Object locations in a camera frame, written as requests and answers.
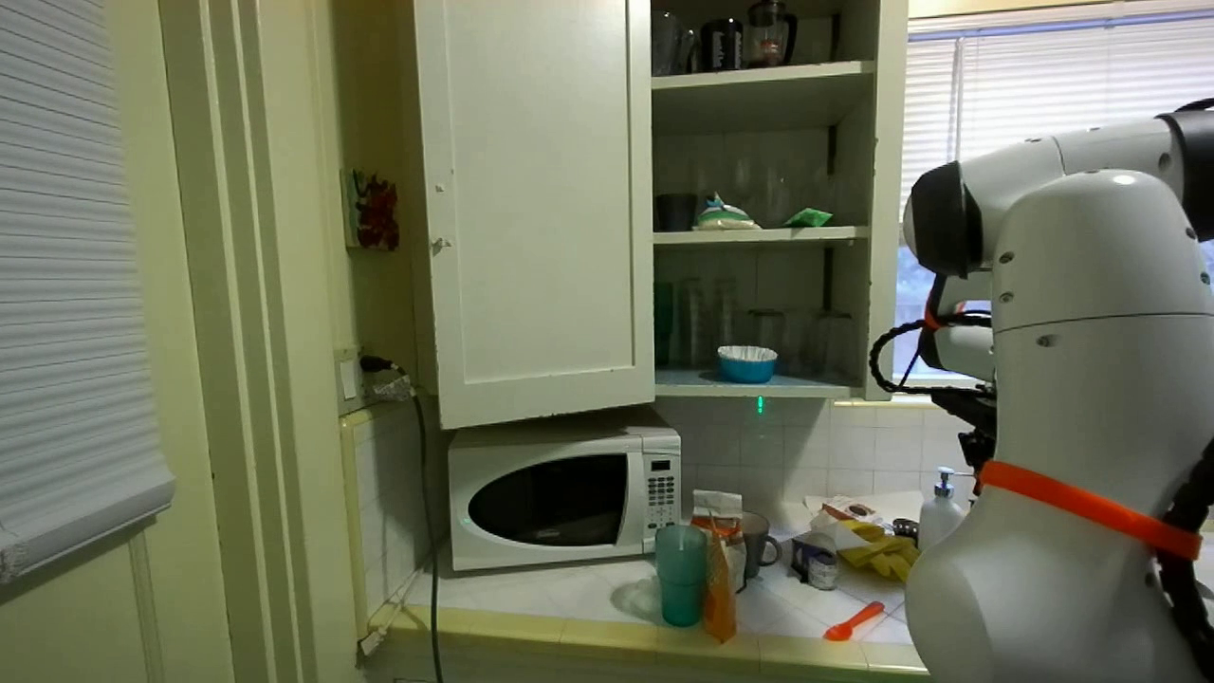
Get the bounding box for blue bowl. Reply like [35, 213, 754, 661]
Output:
[713, 340, 780, 388]

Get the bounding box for open white cabinet door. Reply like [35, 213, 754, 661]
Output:
[408, 0, 659, 437]

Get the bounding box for white microwave oven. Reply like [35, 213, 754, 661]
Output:
[445, 419, 685, 576]

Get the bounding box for open cabinet shelves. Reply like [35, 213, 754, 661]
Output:
[647, 0, 915, 407]

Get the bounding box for teal plastic cup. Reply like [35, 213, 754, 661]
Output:
[651, 515, 709, 632]

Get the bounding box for grey metal mug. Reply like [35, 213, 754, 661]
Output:
[723, 505, 784, 591]

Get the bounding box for grey metal can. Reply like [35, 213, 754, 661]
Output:
[790, 536, 847, 595]

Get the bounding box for yellow rubber glove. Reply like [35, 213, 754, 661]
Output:
[840, 515, 922, 586]

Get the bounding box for orange plastic spatula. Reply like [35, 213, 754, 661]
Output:
[821, 598, 891, 643]

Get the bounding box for large window blind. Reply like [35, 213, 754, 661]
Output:
[900, 7, 1214, 381]

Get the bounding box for white window blind on door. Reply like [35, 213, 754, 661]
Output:
[0, 0, 178, 591]

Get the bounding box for cream panelled door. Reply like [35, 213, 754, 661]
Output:
[0, 0, 181, 683]

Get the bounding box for black power cable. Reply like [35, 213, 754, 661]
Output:
[357, 354, 451, 683]

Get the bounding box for red wall hanging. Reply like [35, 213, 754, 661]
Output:
[349, 168, 401, 254]

